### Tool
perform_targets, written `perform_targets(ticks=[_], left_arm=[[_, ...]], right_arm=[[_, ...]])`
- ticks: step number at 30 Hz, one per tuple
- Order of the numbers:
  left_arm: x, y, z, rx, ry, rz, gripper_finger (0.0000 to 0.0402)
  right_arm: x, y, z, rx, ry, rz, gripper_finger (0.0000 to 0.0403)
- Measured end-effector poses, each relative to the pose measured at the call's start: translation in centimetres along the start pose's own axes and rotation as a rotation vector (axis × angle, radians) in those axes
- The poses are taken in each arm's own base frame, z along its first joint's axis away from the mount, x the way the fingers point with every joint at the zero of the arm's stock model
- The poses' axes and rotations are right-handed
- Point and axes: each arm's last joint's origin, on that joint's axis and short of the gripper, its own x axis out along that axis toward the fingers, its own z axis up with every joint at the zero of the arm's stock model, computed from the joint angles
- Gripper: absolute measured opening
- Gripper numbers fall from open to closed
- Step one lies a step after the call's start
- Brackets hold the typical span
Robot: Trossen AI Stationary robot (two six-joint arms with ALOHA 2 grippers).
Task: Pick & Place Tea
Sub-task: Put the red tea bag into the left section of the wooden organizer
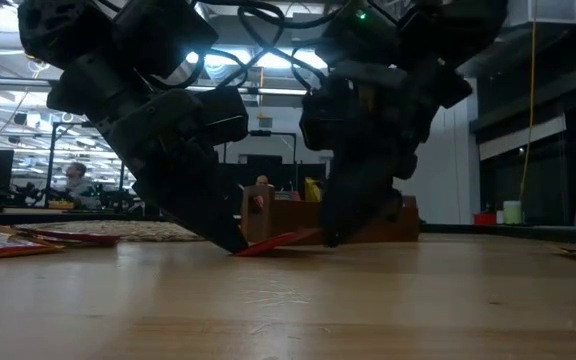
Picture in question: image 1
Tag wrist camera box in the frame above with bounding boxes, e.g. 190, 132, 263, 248
298, 88, 342, 152
195, 86, 250, 147

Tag bright ceiling light panel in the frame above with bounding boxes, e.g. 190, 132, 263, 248
185, 47, 330, 71

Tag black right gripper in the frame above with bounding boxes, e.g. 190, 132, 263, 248
319, 58, 475, 250

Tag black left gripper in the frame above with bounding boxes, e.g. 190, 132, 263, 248
95, 88, 250, 255

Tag wooden tea box with handle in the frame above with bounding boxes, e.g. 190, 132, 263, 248
240, 184, 422, 246

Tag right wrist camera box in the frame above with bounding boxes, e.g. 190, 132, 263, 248
298, 88, 342, 152

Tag white ceiling box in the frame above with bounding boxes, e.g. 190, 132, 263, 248
507, 0, 576, 26

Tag green cup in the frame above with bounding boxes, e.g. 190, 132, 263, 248
502, 200, 523, 225

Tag background workbench with robots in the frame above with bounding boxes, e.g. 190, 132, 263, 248
12, 169, 144, 211

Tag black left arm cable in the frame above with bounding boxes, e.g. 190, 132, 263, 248
187, 0, 329, 94

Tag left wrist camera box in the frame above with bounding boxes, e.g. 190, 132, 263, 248
195, 86, 250, 147

